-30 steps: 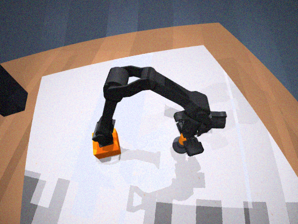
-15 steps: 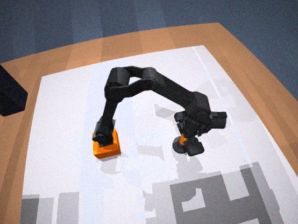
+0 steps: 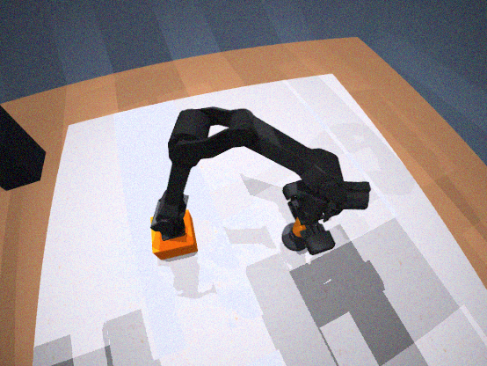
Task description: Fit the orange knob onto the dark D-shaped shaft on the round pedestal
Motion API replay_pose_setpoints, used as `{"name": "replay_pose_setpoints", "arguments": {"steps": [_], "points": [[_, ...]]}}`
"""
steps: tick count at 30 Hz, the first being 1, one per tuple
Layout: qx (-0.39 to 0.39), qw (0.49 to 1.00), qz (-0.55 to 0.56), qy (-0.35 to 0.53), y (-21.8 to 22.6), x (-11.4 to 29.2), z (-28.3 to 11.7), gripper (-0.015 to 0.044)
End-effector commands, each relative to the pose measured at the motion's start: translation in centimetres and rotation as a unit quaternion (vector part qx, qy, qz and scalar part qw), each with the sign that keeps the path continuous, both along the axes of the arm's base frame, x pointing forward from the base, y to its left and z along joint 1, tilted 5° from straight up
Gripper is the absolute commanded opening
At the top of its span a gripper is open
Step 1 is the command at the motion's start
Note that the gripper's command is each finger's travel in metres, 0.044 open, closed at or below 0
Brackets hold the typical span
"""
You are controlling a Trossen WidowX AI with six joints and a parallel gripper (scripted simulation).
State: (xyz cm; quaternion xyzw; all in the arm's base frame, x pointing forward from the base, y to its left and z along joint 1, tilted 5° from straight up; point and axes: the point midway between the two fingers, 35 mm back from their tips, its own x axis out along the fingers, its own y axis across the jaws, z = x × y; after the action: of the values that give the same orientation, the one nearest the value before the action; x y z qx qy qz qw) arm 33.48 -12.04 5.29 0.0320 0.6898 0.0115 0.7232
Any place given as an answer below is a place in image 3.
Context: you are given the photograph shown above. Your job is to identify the orange knob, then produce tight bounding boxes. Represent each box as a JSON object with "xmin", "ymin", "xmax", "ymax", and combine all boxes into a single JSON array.
[{"xmin": 292, "ymin": 217, "xmax": 306, "ymax": 238}]

